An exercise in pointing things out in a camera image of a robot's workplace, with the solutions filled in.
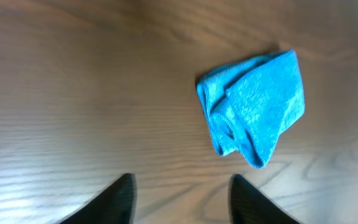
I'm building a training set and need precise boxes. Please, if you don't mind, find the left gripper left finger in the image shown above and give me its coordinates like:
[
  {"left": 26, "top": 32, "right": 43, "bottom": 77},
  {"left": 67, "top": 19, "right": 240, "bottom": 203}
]
[{"left": 60, "top": 173, "right": 137, "bottom": 224}]

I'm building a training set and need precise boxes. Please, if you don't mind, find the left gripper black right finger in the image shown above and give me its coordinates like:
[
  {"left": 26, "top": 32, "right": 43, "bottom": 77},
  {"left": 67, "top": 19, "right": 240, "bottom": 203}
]
[{"left": 228, "top": 174, "right": 300, "bottom": 224}]

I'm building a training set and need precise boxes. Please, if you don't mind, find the blue microfiber cloth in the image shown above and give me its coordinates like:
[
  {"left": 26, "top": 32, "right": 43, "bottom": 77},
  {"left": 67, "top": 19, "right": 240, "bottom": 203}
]
[{"left": 196, "top": 50, "right": 305, "bottom": 169}]

